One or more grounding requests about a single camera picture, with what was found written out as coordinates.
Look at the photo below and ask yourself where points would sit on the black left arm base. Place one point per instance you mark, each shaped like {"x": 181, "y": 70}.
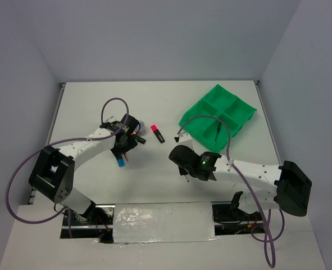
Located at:
{"x": 98, "y": 225}

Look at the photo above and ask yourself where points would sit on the clear jar of paper clips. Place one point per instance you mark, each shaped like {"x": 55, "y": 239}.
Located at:
{"x": 141, "y": 130}

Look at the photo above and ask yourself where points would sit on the silver tape sheet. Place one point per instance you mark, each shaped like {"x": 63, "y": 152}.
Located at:
{"x": 161, "y": 223}

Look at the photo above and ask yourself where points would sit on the green compartment tray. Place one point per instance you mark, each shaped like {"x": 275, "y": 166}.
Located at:
{"x": 217, "y": 106}

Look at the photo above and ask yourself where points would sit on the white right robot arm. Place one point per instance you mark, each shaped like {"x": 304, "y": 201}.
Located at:
{"x": 285, "y": 187}

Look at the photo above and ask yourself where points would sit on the orange-capped black highlighter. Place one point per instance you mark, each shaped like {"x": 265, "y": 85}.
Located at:
{"x": 139, "y": 139}

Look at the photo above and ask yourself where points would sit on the right aluminium table rail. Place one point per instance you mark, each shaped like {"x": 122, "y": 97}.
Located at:
{"x": 266, "y": 151}

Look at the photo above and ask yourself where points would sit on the blue gel pen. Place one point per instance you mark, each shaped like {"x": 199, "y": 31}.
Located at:
{"x": 217, "y": 133}

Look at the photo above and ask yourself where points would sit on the blue-capped black highlighter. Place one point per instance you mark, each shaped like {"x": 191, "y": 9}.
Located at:
{"x": 120, "y": 162}

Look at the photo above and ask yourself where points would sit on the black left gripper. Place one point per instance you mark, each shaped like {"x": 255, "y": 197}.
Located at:
{"x": 131, "y": 144}

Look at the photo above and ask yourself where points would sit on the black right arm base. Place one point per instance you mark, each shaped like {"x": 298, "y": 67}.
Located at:
{"x": 230, "y": 220}

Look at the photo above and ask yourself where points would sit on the aluminium table edge rail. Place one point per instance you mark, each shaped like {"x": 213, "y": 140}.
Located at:
{"x": 48, "y": 140}

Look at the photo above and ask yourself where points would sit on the pink-capped black highlighter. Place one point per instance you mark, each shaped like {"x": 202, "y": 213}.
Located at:
{"x": 157, "y": 133}

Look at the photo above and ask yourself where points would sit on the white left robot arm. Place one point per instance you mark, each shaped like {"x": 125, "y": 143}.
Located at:
{"x": 53, "y": 173}

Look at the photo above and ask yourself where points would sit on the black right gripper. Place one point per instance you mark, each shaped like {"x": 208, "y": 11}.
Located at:
{"x": 182, "y": 171}

